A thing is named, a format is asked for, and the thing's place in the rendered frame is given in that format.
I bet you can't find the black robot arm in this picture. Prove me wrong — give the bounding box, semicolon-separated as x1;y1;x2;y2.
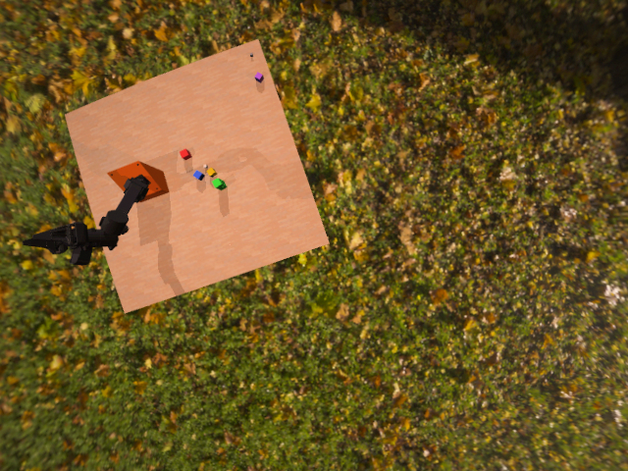
70;175;150;266

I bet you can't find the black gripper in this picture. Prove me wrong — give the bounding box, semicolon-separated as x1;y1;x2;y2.
22;222;100;254

